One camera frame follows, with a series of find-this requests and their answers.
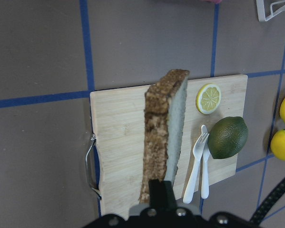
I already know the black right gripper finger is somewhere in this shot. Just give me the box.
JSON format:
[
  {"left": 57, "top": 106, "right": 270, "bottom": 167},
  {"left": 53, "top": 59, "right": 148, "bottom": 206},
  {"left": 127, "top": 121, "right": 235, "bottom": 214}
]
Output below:
[{"left": 148, "top": 179, "right": 177, "bottom": 213}]

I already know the brown-crust bread slice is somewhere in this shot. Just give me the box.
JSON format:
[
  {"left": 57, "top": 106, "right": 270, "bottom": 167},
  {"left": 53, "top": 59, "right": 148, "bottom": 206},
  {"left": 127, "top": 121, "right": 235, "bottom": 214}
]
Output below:
[{"left": 139, "top": 69, "right": 189, "bottom": 203}]

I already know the white plastic knife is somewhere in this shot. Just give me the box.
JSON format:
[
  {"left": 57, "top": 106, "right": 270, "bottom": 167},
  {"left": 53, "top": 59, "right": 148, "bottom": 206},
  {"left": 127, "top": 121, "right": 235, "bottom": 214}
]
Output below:
[{"left": 200, "top": 124, "right": 210, "bottom": 200}]

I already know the green lime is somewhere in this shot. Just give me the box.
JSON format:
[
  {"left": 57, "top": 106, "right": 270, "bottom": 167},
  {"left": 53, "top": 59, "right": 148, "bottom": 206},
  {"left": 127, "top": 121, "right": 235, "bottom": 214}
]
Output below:
[{"left": 207, "top": 116, "right": 248, "bottom": 159}]

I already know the bamboo cutting board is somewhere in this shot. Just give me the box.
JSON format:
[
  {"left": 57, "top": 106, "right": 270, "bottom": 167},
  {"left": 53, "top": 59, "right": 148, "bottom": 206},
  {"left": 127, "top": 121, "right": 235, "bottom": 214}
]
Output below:
[{"left": 90, "top": 75, "right": 248, "bottom": 218}]

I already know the lemon half slice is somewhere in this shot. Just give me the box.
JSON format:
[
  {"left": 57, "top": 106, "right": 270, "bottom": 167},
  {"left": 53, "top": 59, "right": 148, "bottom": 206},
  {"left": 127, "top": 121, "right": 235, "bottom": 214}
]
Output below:
[{"left": 196, "top": 84, "right": 222, "bottom": 114}]

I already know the yellow lemon left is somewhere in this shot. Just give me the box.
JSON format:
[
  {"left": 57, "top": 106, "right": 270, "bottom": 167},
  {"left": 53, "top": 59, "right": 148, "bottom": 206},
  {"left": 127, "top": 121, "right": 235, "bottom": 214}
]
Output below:
[{"left": 270, "top": 129, "right": 285, "bottom": 161}]

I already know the white wire cup rack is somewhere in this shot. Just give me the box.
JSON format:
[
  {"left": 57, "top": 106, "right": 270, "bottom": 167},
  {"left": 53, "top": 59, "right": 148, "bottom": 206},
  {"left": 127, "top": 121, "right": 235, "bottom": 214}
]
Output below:
[{"left": 256, "top": 0, "right": 285, "bottom": 22}]

